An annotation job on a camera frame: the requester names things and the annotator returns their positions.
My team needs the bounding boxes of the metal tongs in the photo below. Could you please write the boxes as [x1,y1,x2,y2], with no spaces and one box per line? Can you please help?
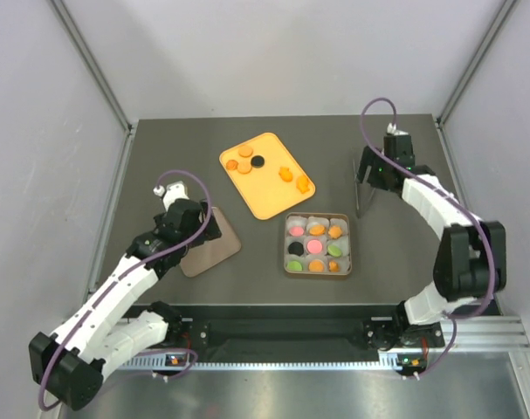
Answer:
[353,158,375,218]

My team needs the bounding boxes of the gold tin lid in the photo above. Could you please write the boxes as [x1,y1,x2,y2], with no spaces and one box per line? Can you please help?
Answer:
[180,207,241,278]

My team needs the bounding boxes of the round orange biscuit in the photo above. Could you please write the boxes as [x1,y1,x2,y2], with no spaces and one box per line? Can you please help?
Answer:
[309,224,326,236]

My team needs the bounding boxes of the green cookie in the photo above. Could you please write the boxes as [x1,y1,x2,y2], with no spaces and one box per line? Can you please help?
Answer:
[286,260,303,272]
[327,244,342,258]

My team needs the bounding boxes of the pink sandwich cookie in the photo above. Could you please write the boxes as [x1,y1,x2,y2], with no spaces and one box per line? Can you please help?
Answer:
[289,225,306,237]

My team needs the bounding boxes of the small orange flower cookie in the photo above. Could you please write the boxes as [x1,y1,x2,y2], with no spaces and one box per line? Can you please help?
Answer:
[328,260,340,272]

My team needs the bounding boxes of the black sandwich cookie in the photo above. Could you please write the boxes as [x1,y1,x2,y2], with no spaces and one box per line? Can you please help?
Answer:
[287,242,305,256]
[251,155,265,168]

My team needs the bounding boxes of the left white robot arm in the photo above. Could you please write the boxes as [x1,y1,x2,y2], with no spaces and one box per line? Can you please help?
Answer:
[28,197,221,411]

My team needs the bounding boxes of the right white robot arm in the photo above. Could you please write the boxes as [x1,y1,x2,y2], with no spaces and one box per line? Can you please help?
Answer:
[354,125,506,346]

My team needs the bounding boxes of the brown flower cookie left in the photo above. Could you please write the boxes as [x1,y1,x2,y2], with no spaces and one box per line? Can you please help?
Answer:
[226,159,238,170]

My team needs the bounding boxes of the orange fish cookie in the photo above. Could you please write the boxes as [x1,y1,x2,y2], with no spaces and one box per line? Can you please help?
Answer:
[296,175,310,194]

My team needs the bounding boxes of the orange star cookie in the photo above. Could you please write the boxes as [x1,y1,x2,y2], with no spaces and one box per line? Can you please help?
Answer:
[279,167,293,182]

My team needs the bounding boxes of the orange round cookie top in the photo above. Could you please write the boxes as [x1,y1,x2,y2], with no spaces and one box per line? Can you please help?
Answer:
[238,146,253,157]

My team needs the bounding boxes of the orange plastic tray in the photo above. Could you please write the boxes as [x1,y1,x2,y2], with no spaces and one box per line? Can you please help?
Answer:
[219,133,316,220]

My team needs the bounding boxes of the gold cookie tin box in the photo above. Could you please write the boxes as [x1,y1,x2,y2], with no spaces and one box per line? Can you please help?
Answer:
[282,212,353,278]

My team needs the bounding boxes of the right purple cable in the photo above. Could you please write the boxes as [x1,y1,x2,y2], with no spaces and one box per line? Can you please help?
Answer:
[361,97,497,380]

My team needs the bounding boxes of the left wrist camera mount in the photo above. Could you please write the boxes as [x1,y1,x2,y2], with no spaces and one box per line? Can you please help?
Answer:
[153,182,189,210]

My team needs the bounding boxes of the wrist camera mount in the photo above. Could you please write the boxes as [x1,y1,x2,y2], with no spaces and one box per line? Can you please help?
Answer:
[386,123,409,136]
[153,182,189,210]

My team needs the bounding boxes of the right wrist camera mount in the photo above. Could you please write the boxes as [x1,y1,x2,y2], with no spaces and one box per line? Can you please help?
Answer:
[386,123,409,136]

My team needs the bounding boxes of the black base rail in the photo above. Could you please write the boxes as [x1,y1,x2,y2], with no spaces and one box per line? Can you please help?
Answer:
[169,305,444,364]

